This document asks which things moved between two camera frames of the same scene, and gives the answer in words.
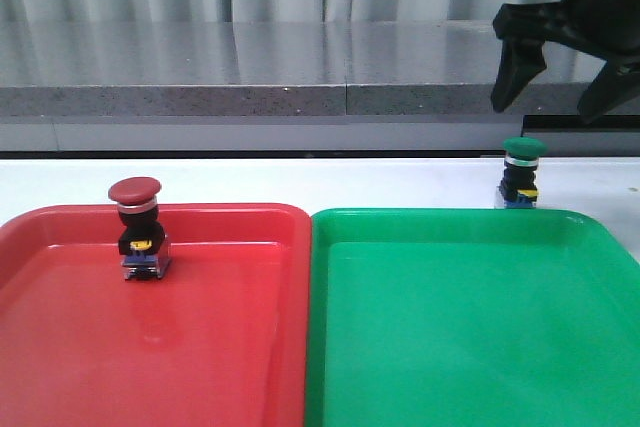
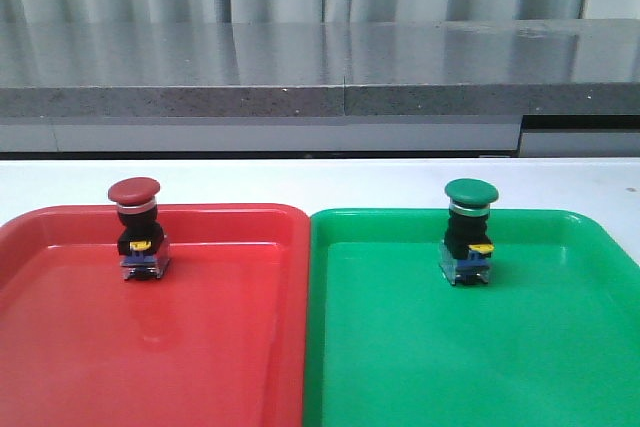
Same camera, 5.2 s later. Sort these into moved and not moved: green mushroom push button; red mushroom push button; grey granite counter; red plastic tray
Moved: green mushroom push button
Not moved: grey granite counter; red mushroom push button; red plastic tray
